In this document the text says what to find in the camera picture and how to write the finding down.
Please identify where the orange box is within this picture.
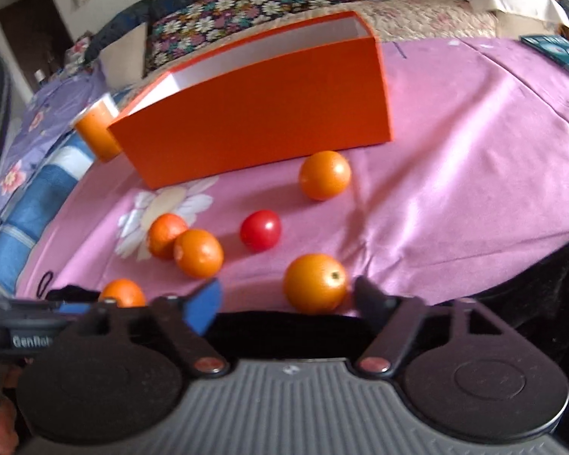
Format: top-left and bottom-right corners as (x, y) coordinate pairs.
(107, 11), (393, 190)

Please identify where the orange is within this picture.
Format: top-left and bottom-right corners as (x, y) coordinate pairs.
(283, 253), (348, 315)
(299, 150), (352, 202)
(173, 229), (225, 279)
(147, 213), (189, 261)
(98, 279), (147, 309)

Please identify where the floral daisy pillow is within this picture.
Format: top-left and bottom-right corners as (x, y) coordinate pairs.
(145, 0), (314, 74)

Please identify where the white side table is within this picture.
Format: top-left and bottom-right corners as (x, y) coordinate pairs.
(495, 9), (541, 39)

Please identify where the red tomato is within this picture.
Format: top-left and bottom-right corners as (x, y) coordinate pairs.
(240, 210), (283, 252)

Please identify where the dark cloth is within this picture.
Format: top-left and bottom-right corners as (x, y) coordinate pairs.
(204, 232), (569, 437)

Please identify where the black hair tie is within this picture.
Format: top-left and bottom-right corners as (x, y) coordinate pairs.
(37, 271), (58, 299)

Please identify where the blue white striped blanket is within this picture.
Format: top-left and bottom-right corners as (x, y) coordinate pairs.
(0, 142), (96, 295)

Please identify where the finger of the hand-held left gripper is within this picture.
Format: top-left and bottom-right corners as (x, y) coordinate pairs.
(45, 285), (100, 314)

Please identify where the purple floral sheet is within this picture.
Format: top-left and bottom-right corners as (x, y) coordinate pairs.
(0, 38), (119, 247)

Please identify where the teal book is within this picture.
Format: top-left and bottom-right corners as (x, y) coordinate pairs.
(520, 34), (569, 81)

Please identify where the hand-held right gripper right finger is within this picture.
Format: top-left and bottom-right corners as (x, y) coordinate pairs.
(355, 276), (498, 381)

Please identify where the pink tablecloth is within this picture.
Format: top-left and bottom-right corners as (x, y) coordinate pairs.
(16, 35), (569, 316)

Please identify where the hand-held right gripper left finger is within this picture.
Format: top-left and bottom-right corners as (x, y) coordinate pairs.
(83, 279), (229, 381)

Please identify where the person's left hand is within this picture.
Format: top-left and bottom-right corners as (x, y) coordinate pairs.
(0, 367), (20, 455)

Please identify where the orange cup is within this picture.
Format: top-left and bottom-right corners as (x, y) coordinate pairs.
(73, 94), (124, 163)

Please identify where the dark blue patterned cushion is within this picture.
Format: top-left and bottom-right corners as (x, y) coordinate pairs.
(88, 0), (171, 62)

